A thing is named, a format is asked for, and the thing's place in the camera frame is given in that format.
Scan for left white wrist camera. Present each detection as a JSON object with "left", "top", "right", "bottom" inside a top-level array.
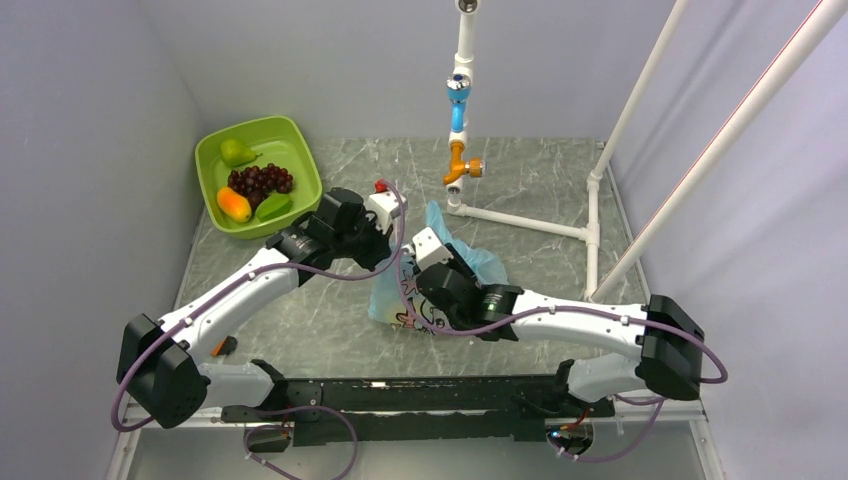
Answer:
[{"left": 364, "top": 179, "right": 408, "bottom": 235}]

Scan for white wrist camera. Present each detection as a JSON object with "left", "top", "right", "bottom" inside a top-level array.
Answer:
[
  {"left": 412, "top": 227, "right": 454, "bottom": 272},
  {"left": 364, "top": 179, "right": 408, "bottom": 235}
]

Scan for orange black small object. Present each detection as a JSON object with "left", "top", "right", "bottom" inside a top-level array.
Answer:
[{"left": 210, "top": 336, "right": 238, "bottom": 357}]

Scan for orange fake mango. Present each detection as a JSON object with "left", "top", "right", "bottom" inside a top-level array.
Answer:
[{"left": 216, "top": 186, "right": 253, "bottom": 224}]

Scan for dark red fake grapes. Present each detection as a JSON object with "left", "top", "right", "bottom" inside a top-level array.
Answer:
[{"left": 227, "top": 164, "right": 294, "bottom": 211}]

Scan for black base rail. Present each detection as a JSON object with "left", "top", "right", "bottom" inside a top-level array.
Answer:
[{"left": 221, "top": 375, "right": 615, "bottom": 446}]

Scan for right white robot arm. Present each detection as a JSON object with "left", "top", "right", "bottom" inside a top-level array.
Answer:
[{"left": 415, "top": 259, "right": 705, "bottom": 415}]

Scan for green fake fruit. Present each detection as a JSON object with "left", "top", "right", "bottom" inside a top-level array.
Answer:
[{"left": 254, "top": 193, "right": 292, "bottom": 222}]

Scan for green plastic tray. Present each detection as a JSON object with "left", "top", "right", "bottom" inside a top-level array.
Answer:
[{"left": 195, "top": 116, "right": 323, "bottom": 239}]

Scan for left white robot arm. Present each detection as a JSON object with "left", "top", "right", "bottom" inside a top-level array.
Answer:
[{"left": 111, "top": 184, "right": 407, "bottom": 432}]

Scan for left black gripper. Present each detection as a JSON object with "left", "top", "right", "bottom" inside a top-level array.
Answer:
[{"left": 333, "top": 209, "right": 394, "bottom": 272}]

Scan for white pvc pipe frame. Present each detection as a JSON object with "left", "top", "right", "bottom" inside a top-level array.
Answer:
[{"left": 444, "top": 1, "right": 812, "bottom": 300}]

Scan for blue printed plastic bag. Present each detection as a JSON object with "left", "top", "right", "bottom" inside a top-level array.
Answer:
[{"left": 367, "top": 201, "right": 508, "bottom": 333}]

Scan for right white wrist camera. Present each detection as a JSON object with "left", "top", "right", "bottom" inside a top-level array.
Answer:
[{"left": 412, "top": 227, "right": 454, "bottom": 272}]

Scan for green fake pear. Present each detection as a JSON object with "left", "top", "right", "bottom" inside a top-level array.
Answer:
[{"left": 219, "top": 138, "right": 259, "bottom": 168}]

